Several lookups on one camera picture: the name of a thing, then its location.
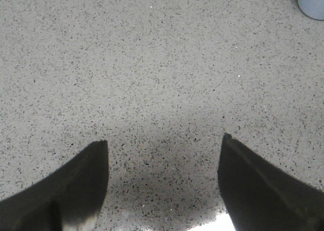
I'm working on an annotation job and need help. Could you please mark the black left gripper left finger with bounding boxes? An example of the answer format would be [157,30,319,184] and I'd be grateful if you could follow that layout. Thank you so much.
[1,141,108,230]

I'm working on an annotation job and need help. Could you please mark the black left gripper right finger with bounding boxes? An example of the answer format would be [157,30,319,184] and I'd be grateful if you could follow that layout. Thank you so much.
[217,133,323,230]

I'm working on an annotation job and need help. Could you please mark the blue plastic cup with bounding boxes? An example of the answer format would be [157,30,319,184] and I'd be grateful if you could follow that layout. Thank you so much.
[298,0,323,20]

